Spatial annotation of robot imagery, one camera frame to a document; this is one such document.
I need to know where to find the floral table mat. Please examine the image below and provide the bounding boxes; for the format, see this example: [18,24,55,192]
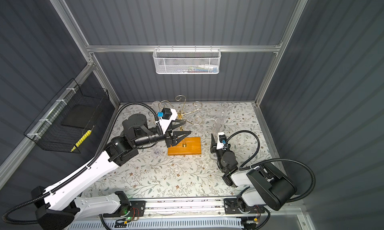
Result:
[82,102,271,199]

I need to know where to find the items in white basket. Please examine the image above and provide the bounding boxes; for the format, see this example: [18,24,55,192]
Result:
[175,65,220,74]

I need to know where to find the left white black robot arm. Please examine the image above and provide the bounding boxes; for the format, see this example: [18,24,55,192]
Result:
[36,108,191,230]

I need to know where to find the black corrugated cable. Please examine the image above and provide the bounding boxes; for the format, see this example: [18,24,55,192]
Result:
[1,101,160,230]
[226,130,316,204]

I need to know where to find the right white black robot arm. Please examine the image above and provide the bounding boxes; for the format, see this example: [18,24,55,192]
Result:
[211,132,297,213]

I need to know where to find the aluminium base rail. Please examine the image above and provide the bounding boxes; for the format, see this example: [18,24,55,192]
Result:
[68,197,313,230]

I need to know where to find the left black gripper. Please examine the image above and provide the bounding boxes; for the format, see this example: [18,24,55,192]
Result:
[134,117,190,150]

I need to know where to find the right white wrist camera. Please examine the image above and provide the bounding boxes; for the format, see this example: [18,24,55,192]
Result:
[216,132,227,150]

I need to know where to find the yellow striped item in basket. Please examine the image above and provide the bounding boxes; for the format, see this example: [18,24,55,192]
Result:
[71,130,92,153]

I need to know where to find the left black corrugated cable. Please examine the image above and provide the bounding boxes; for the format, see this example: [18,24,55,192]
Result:
[1,101,160,230]

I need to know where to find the white wire mesh basket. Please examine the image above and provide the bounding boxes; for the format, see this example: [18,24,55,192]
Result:
[153,49,222,75]

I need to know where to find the black wire mesh basket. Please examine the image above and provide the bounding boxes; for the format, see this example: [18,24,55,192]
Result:
[24,81,110,154]

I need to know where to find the clear wine glass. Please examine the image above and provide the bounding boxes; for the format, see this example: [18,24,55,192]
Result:
[210,123,223,161]
[152,149,163,158]
[152,101,162,113]
[219,102,229,118]
[215,116,226,126]

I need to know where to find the right black corrugated cable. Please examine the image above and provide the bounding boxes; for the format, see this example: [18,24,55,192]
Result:
[226,130,316,204]

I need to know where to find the orange wooden rack base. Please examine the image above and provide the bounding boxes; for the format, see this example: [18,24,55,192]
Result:
[168,137,202,156]

